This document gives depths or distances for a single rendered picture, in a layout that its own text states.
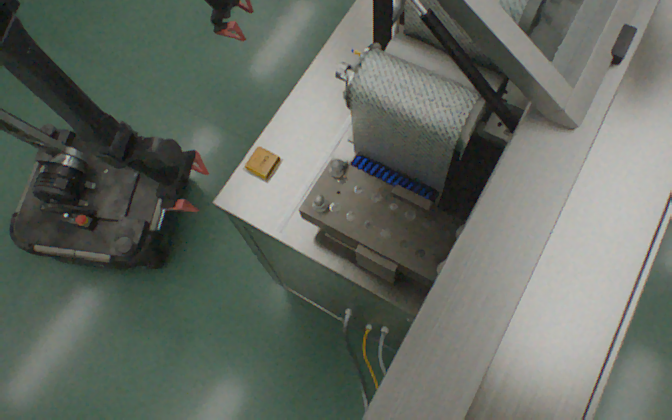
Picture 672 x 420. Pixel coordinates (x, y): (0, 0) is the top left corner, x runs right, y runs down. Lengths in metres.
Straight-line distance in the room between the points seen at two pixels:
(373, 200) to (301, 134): 0.35
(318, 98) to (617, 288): 0.99
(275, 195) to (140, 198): 0.99
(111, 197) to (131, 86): 0.78
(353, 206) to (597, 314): 0.63
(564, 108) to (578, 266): 0.27
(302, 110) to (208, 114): 1.22
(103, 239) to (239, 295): 0.58
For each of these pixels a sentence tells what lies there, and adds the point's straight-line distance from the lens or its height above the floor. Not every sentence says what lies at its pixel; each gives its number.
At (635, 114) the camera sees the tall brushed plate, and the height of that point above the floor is 1.44.
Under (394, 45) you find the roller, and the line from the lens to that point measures 1.23.
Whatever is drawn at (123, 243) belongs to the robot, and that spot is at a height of 0.32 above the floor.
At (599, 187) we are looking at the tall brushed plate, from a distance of 0.89.
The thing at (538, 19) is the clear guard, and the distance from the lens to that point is 0.65.
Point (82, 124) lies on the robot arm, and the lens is 1.10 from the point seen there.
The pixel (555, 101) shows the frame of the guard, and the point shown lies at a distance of 0.63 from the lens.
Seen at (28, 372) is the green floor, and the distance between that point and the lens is 2.61.
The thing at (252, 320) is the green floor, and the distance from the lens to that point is 2.28.
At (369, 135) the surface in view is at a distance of 1.21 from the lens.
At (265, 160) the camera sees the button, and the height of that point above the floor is 0.92.
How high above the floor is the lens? 2.19
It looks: 67 degrees down
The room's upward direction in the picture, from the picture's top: 11 degrees counter-clockwise
